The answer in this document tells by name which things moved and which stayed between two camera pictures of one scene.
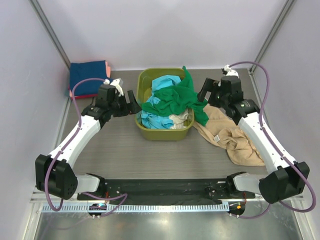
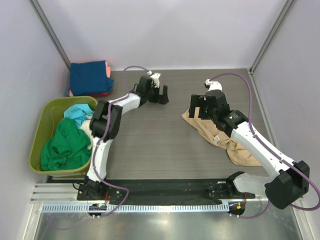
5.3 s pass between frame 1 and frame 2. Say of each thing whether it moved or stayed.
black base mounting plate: stayed
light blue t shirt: moved
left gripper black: moved
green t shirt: moved
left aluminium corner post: stayed
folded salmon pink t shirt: stayed
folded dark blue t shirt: stayed
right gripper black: moved
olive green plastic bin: moved
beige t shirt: stayed
